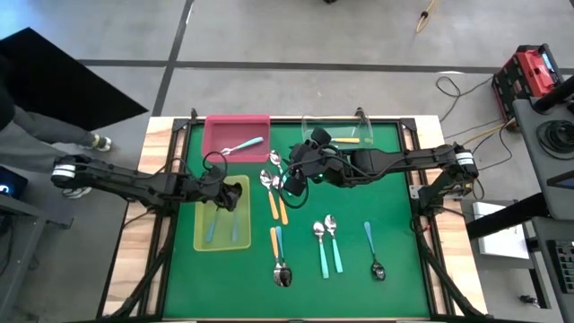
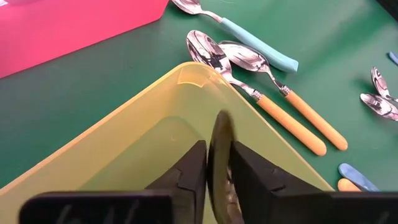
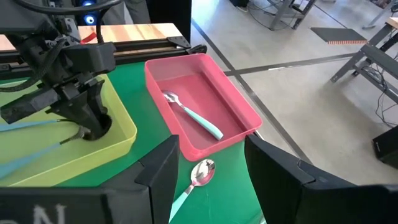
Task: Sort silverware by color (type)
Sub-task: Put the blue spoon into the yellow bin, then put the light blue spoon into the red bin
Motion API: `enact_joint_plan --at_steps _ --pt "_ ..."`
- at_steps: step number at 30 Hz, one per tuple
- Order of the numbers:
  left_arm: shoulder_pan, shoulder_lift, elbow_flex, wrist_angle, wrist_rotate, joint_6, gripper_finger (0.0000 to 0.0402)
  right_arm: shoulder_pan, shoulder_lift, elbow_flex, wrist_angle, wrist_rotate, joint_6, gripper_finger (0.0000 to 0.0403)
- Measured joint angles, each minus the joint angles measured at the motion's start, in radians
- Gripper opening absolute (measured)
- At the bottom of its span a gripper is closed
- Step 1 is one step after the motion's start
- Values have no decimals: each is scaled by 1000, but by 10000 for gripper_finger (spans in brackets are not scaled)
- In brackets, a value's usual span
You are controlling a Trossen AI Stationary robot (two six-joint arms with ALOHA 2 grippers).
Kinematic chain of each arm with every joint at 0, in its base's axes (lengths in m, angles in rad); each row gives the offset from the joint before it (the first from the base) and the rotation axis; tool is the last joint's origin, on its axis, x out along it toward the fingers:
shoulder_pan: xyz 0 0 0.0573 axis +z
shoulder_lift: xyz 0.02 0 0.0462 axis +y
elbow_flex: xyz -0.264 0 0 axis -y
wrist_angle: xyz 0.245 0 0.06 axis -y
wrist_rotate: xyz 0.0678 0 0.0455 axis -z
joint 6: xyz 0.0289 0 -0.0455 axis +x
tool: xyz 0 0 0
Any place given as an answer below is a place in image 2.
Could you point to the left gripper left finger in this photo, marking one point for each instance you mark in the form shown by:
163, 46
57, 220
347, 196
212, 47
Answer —
186, 193

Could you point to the green table mat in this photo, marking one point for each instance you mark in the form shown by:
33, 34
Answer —
342, 37

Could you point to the pink plastic bin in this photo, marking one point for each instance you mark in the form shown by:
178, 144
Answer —
77, 28

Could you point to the yellow plastic bin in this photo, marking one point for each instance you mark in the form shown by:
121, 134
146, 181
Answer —
124, 140

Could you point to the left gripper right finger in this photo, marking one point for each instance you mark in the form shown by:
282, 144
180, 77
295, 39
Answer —
264, 196

